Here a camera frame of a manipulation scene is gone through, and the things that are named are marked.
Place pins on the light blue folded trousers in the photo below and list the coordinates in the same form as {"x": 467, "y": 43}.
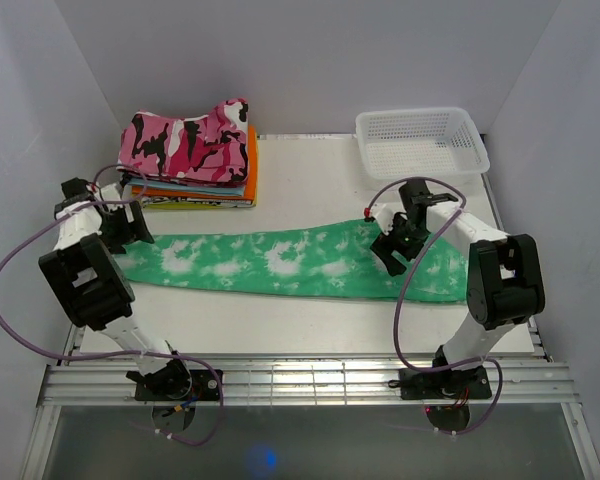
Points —
{"x": 200, "y": 189}

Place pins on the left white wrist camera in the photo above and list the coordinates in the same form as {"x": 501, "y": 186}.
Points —
{"x": 110, "y": 196}

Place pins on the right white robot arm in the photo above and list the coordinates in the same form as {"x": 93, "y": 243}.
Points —
{"x": 504, "y": 284}

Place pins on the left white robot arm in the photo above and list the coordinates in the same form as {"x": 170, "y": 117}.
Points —
{"x": 95, "y": 227}

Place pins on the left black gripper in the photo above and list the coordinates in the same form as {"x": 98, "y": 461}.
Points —
{"x": 141, "y": 233}

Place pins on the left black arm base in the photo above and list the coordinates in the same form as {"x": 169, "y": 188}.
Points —
{"x": 204, "y": 387}

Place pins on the aluminium frame rail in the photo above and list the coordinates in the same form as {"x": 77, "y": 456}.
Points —
{"x": 302, "y": 382}

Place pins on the white plastic basket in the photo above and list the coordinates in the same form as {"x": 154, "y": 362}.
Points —
{"x": 439, "y": 142}

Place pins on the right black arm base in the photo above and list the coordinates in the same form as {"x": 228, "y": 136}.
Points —
{"x": 470, "y": 384}

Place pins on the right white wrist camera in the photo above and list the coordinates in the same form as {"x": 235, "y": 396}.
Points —
{"x": 382, "y": 215}

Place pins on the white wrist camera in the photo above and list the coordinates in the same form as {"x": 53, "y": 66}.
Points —
{"x": 382, "y": 215}
{"x": 110, "y": 196}

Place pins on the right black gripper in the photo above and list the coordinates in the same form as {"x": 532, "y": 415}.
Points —
{"x": 383, "y": 246}

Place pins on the pink camouflage folded trousers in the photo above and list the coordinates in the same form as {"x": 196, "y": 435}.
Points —
{"x": 208, "y": 149}

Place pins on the yellow patterned folded trousers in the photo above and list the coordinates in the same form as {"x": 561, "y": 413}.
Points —
{"x": 189, "y": 203}

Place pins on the orange folded trousers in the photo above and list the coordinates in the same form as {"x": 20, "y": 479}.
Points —
{"x": 139, "y": 182}

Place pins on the green tie-dye trousers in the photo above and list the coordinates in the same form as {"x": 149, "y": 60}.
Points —
{"x": 329, "y": 261}

